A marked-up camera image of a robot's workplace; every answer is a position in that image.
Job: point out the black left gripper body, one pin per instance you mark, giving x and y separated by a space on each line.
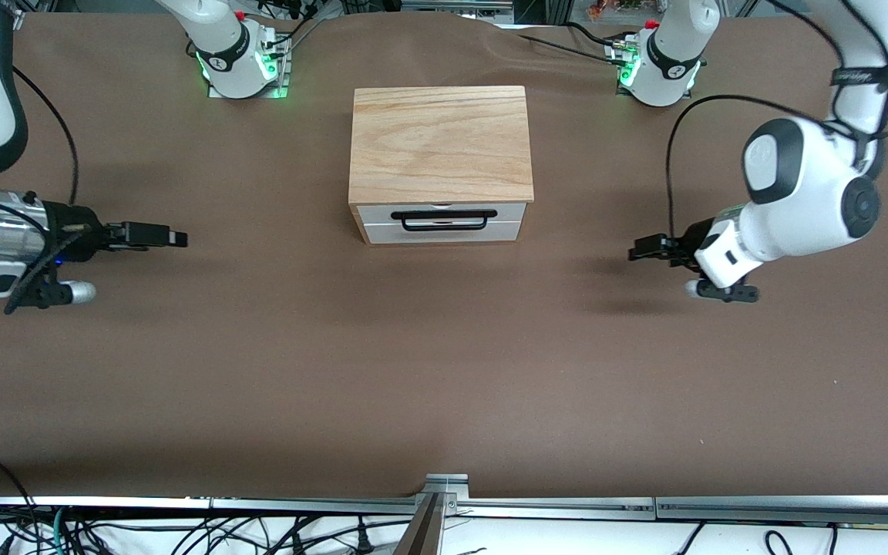
691 240

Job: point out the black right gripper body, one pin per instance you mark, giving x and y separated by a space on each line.
80 230

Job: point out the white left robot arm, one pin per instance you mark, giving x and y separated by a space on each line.
798 193

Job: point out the white plain drawer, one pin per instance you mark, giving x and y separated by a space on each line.
382 233

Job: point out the wooden drawer cabinet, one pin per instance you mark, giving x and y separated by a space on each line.
440 142

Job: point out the brown table cover cloth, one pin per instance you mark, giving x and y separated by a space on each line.
444 370

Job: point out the aluminium strut profile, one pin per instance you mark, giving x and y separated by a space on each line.
422 532

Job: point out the aluminium frame rail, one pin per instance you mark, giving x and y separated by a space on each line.
552 507
82 502
798 509

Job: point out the aluminium corner bracket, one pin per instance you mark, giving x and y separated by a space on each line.
448 487

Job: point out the aluminium frame profile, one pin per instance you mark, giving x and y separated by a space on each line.
459 5

